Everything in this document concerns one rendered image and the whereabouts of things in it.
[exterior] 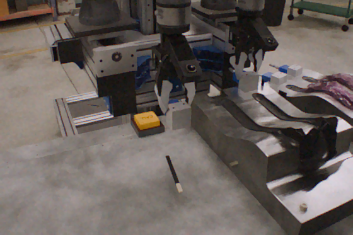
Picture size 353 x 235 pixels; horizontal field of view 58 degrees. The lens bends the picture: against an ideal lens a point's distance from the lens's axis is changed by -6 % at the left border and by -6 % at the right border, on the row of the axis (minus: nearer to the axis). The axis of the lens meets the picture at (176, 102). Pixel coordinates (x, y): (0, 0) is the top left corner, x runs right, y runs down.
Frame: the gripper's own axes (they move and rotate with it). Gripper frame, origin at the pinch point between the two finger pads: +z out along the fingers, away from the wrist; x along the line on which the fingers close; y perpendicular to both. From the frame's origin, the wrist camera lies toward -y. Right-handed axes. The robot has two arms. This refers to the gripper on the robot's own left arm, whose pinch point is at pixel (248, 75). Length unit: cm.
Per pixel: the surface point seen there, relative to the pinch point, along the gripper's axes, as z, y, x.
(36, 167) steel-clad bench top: 14, -2, 65
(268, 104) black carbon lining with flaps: 5.2, -10.5, -0.4
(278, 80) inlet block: 5.9, 3.0, -15.3
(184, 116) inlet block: 0.0, -14.8, 28.5
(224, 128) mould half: 5.2, -16.3, 17.8
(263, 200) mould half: 12.0, -36.2, 19.2
